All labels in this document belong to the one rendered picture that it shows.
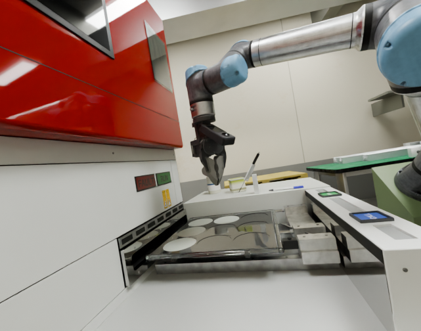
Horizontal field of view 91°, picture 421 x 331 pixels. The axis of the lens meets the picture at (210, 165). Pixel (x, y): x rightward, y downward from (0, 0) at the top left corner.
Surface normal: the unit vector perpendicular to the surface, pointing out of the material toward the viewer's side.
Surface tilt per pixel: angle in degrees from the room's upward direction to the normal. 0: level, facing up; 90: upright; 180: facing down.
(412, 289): 90
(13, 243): 90
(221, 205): 90
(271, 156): 90
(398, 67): 121
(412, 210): 45
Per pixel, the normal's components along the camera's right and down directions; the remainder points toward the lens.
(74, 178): 0.96, -0.16
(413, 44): -0.47, 0.61
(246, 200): -0.25, 0.04
